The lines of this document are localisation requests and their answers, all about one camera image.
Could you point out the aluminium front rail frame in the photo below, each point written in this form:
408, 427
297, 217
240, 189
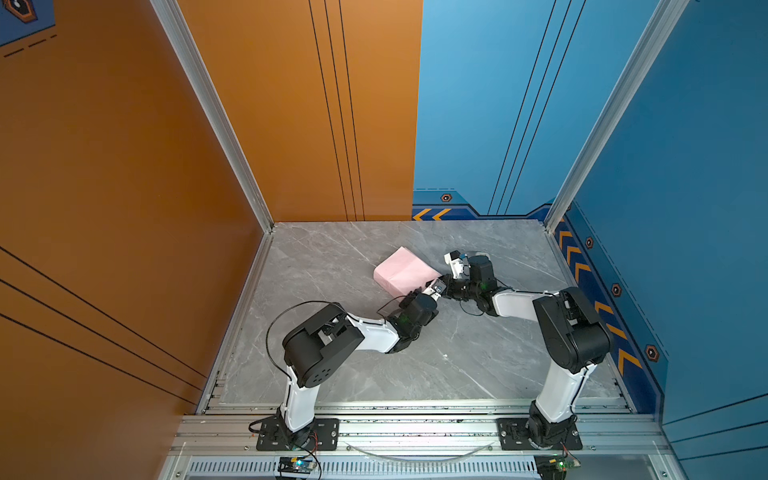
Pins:
448, 439

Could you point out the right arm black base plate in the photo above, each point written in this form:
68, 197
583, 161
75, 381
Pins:
517, 433

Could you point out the right green circuit board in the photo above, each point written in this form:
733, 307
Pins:
550, 468

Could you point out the left aluminium corner post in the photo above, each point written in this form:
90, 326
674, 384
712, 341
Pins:
176, 29

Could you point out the aluminium corner post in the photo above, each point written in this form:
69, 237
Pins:
652, 40
176, 29

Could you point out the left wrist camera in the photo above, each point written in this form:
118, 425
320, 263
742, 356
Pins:
435, 287

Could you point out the right aluminium corner post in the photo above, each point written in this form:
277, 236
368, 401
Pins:
652, 40

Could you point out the left green circuit board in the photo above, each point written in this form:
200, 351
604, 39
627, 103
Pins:
296, 467

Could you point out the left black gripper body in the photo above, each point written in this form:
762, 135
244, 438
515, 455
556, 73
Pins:
410, 301

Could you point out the green circuit board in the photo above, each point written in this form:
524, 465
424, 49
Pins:
550, 468
296, 467

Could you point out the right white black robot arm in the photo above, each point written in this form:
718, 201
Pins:
576, 339

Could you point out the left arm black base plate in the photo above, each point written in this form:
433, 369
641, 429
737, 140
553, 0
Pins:
321, 435

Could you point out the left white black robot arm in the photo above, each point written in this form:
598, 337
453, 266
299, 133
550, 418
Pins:
319, 346

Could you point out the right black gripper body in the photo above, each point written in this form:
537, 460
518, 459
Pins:
460, 289

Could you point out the purple wrapping paper sheet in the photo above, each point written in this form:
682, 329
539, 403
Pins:
403, 272

